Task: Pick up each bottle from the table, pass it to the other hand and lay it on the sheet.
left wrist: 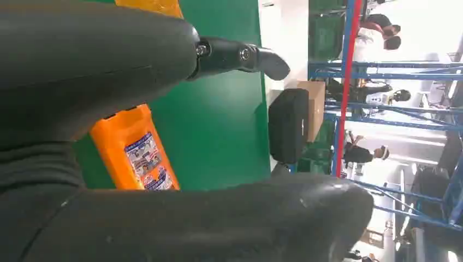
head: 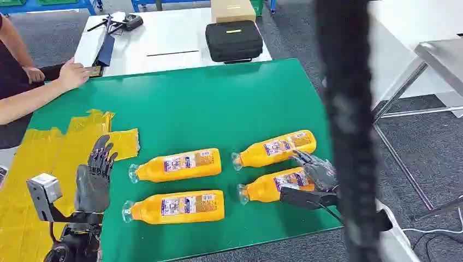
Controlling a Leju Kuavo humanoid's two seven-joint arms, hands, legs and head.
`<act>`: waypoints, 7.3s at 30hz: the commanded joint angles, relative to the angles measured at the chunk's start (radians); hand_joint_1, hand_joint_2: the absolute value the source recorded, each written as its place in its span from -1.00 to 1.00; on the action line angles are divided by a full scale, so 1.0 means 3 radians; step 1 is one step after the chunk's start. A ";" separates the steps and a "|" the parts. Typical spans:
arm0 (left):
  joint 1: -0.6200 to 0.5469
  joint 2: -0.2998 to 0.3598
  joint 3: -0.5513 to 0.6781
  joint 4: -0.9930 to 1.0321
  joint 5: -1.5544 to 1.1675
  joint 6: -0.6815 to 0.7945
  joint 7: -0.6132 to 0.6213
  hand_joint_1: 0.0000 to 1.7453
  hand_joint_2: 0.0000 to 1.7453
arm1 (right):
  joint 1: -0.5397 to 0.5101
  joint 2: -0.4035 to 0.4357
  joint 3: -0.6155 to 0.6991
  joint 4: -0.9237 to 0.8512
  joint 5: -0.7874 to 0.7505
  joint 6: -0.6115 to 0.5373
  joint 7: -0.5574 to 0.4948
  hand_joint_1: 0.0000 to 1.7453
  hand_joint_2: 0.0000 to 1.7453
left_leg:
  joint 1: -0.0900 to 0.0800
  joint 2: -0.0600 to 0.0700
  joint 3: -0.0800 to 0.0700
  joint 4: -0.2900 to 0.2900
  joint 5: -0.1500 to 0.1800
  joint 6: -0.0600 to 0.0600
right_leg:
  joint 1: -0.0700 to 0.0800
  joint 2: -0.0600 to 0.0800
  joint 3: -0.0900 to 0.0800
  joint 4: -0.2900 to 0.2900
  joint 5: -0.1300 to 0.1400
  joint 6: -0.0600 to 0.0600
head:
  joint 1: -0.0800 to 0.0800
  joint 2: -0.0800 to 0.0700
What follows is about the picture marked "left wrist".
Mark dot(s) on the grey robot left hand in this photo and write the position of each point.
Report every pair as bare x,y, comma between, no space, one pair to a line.
90,54

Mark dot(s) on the orange drink bottle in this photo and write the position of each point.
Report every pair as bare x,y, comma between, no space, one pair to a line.
119,144

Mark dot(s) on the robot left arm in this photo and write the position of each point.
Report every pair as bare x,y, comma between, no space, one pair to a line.
32,166

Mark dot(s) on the yellow plastic sheet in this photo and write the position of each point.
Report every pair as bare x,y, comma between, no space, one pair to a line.
152,6

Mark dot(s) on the green table mat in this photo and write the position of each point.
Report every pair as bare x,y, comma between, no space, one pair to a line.
217,126

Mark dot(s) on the black zip case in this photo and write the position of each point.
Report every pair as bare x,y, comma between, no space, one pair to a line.
287,126

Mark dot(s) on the brown cardboard box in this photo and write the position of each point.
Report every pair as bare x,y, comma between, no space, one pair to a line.
316,108

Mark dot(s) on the green plastic crate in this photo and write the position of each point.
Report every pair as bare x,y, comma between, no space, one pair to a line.
323,36
316,155

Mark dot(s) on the person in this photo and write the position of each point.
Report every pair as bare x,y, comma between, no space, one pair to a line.
361,154
380,22
372,46
365,92

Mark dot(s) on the blue metal rack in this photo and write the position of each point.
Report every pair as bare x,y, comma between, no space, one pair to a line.
398,75

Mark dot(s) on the red metal post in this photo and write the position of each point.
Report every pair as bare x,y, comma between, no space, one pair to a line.
348,72

